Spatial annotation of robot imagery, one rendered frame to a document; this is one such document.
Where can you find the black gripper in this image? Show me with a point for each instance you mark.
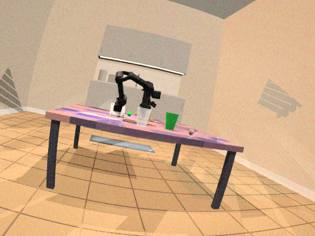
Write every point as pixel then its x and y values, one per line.
pixel 144 103

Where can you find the clear plastic cup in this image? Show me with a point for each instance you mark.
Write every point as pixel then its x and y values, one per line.
pixel 142 116

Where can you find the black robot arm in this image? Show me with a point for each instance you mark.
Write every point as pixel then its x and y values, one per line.
pixel 147 88

